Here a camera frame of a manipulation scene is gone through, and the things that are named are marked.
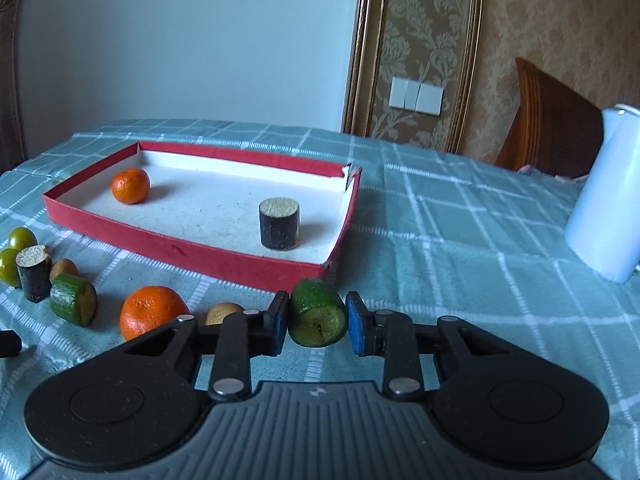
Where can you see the small brown fruit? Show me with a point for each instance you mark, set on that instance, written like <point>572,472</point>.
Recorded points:
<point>64,267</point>

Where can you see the yellow-brown round fruit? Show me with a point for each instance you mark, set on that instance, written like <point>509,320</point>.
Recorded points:
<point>222,312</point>

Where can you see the small green fruit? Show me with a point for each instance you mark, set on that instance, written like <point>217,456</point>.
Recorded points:
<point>9,266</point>
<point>22,239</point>

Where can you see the wooden chair back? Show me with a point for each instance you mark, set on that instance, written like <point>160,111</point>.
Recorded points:
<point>550,125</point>

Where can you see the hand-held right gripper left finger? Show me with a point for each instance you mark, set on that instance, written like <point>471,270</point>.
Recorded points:
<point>278,327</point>

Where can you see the large orange tangerine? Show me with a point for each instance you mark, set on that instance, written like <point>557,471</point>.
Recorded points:
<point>150,312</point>

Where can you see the green plaid tablecloth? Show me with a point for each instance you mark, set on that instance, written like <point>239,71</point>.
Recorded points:
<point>450,260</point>

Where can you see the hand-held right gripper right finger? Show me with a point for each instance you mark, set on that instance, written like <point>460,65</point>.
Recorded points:
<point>356,327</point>

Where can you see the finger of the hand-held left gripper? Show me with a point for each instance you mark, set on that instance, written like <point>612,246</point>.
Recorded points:
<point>9,345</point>

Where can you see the brown curtain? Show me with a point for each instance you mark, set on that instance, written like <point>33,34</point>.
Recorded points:
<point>7,85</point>

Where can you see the white wall switch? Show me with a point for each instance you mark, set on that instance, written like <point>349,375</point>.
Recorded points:
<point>416,95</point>

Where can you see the dark sugarcane piece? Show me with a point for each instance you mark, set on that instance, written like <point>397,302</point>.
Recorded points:
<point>34,275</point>
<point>278,227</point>

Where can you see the small orange tangerine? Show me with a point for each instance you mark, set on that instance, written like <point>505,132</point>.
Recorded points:
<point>130,186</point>

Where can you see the pink cloth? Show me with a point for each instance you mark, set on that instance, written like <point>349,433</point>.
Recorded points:
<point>525,168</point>

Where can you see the red cardboard box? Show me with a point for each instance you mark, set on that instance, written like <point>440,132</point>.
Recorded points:
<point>215,210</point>

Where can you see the white kettle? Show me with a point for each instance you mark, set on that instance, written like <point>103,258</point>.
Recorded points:
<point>605,200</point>

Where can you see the gold framed wallpaper panel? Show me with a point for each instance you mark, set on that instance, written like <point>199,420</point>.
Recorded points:
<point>425,20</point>

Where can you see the green cucumber piece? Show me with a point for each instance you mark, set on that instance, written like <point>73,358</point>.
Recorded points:
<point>315,315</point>
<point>70,299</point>

